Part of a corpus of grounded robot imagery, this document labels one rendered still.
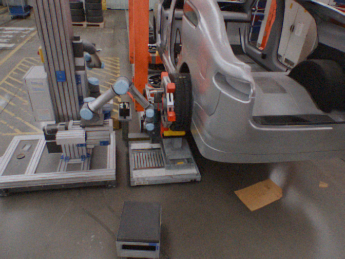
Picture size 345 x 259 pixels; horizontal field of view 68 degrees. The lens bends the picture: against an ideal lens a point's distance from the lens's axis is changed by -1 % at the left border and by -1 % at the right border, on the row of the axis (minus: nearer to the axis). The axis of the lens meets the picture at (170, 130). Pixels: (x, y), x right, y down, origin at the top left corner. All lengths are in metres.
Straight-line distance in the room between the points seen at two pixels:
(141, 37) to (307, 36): 4.84
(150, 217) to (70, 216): 0.91
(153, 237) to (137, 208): 0.32
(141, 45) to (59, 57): 0.96
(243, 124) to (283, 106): 1.19
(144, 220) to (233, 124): 1.10
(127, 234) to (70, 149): 1.30
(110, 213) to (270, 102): 2.09
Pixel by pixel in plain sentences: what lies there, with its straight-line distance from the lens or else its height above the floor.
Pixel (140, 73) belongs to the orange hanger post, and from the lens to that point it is 3.18.
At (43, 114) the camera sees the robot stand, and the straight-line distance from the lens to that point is 2.83.
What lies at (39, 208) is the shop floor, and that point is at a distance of 3.03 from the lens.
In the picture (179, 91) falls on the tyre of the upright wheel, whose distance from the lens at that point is 2.64.
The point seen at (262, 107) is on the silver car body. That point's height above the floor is 0.94.
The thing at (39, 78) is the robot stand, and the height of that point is 1.22.
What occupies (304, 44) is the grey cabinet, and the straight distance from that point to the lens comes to 7.14.
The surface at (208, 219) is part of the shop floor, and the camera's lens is 2.80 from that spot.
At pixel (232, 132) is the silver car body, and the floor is 1.13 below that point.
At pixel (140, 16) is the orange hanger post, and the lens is 3.02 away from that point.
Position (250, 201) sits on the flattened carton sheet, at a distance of 3.09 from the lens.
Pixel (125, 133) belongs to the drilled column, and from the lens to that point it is 3.72.
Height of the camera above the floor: 2.16
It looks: 33 degrees down
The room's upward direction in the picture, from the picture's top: 4 degrees clockwise
